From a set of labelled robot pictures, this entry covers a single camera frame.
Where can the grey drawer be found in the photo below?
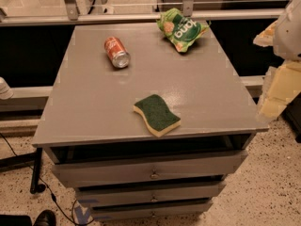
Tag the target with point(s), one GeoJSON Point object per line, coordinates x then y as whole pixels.
{"type": "Point", "coordinates": [151, 194]}
{"type": "Point", "coordinates": [151, 209]}
{"type": "Point", "coordinates": [150, 169]}

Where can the green yellow sponge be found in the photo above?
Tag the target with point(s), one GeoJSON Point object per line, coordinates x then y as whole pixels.
{"type": "Point", "coordinates": [156, 115]}

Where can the top grey drawer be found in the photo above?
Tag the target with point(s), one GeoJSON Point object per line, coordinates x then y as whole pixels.
{"type": "Point", "coordinates": [150, 169]}

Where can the black table leg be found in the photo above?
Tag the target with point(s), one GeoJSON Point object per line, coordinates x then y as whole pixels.
{"type": "Point", "coordinates": [36, 187]}

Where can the red coke can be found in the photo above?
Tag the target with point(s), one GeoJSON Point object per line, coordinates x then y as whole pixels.
{"type": "Point", "coordinates": [117, 53]}

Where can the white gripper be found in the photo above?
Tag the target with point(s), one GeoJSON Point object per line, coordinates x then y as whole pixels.
{"type": "Point", "coordinates": [288, 35]}

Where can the grey drawer cabinet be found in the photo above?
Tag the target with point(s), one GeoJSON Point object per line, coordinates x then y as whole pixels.
{"type": "Point", "coordinates": [139, 130]}

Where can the green chip bag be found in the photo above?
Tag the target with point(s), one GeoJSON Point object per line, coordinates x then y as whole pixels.
{"type": "Point", "coordinates": [181, 31]}

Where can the middle grey drawer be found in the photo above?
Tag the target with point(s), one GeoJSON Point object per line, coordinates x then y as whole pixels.
{"type": "Point", "coordinates": [151, 194]}

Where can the bottom grey drawer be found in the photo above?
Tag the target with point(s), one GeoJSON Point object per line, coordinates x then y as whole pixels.
{"type": "Point", "coordinates": [151, 209]}

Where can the black shoe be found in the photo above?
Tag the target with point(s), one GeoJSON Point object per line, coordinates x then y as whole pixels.
{"type": "Point", "coordinates": [45, 218]}

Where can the metal railing frame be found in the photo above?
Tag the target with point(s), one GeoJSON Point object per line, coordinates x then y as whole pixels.
{"type": "Point", "coordinates": [43, 12]}

